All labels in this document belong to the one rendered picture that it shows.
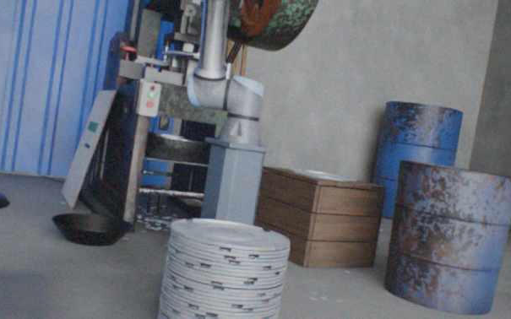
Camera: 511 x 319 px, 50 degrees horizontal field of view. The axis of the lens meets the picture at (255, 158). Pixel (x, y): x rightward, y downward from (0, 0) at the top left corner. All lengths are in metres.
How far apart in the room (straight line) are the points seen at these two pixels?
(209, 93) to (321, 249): 0.77
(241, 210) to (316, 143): 2.55
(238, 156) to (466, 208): 0.78
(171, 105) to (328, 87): 2.24
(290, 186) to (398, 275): 0.57
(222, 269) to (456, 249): 0.98
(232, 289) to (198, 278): 0.08
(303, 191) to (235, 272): 1.03
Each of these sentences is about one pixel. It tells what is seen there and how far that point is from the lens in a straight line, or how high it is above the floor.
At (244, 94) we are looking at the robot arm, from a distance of 1.92.
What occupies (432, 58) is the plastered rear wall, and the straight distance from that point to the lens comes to 5.14.
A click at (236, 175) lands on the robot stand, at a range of 1.89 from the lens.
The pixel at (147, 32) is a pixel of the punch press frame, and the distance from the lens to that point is 2.83.
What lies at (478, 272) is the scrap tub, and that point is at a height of 0.15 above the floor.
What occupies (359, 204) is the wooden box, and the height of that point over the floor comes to 0.27.
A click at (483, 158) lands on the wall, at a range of 5.46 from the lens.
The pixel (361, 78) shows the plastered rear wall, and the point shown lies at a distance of 4.64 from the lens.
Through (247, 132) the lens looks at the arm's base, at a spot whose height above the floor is 0.49.
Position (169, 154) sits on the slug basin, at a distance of 2.56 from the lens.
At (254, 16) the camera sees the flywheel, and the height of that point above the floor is 1.09.
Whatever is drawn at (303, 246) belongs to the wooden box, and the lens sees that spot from 2.19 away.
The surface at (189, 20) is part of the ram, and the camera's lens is 2.60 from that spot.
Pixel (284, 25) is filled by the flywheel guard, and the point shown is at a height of 1.01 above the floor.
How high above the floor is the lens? 0.51
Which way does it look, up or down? 3 degrees down
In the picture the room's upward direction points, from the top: 9 degrees clockwise
